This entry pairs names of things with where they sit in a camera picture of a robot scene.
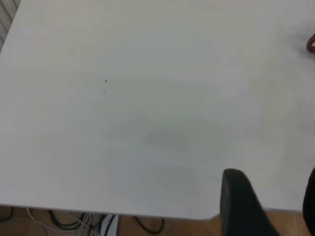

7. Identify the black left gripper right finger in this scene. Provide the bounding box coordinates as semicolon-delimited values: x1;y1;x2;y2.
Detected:
302;167;315;236

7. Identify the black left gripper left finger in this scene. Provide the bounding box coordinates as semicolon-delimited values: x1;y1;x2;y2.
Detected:
220;168;281;236

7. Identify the red ceramic mug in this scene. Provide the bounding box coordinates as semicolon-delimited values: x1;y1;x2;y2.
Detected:
306;33;315;54

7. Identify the white table leg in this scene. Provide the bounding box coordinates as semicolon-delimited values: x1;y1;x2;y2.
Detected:
99;214;121;236

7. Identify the black cable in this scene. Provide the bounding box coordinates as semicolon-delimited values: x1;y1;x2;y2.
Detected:
133;215;165;235
47;208;86;230

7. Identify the grey cable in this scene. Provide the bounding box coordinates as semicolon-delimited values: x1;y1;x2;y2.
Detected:
26;207;100;236

